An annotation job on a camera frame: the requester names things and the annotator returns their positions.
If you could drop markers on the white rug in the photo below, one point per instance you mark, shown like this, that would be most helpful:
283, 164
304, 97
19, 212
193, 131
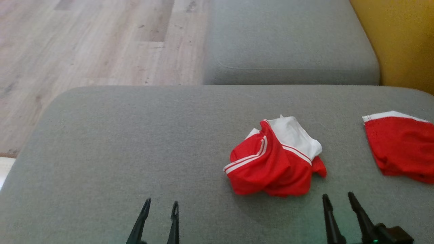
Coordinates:
5, 171

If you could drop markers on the large grey sofa seat cushion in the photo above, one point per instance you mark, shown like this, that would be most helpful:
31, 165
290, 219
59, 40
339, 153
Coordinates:
169, 142

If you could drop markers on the wide yellow sofa back cushion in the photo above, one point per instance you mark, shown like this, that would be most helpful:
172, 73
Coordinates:
407, 40

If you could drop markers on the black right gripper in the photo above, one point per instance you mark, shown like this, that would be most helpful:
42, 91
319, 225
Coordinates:
393, 235

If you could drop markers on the red shorts with number print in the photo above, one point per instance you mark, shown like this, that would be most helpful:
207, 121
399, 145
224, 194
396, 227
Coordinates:
403, 145

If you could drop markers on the red white striped shorts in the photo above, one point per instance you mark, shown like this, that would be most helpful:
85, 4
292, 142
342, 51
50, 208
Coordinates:
271, 162

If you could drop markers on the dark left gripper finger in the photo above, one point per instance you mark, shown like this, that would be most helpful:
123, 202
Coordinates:
139, 223
174, 227

